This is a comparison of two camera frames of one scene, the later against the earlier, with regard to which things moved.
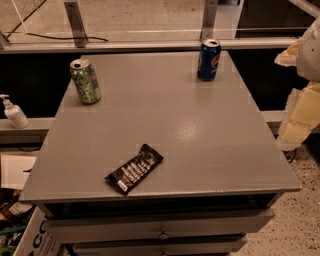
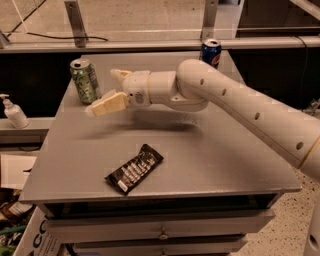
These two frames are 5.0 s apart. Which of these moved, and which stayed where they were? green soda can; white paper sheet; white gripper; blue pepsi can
Moved: white gripper
Stayed: white paper sheet; green soda can; blue pepsi can
